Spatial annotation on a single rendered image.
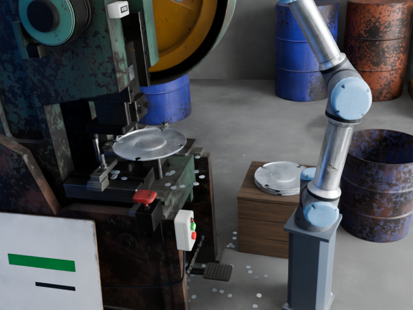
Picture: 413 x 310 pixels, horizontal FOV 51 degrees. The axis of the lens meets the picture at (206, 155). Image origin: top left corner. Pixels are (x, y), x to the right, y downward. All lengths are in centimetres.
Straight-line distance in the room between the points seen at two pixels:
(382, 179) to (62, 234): 148
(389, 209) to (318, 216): 87
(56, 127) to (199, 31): 70
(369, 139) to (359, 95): 124
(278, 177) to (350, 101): 94
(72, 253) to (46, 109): 56
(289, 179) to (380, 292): 66
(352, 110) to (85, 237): 105
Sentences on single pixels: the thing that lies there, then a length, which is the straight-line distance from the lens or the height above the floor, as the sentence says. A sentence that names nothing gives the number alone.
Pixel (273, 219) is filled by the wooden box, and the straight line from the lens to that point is 217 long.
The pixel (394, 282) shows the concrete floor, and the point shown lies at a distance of 229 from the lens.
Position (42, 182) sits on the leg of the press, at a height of 71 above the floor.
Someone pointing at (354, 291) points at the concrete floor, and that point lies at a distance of 219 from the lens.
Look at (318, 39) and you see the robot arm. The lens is 147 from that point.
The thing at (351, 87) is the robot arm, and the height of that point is 107.
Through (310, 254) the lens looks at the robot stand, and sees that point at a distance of 181.
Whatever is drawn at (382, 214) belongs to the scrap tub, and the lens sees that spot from 239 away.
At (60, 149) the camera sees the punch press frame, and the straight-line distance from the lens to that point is 173.
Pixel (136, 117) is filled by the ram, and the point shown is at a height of 91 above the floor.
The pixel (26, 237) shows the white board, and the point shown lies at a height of 49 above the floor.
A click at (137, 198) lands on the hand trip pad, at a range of 142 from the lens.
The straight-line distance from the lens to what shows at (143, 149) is 168.
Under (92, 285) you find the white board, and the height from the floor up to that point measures 32.
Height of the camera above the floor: 150
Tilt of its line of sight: 27 degrees down
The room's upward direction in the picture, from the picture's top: 4 degrees counter-clockwise
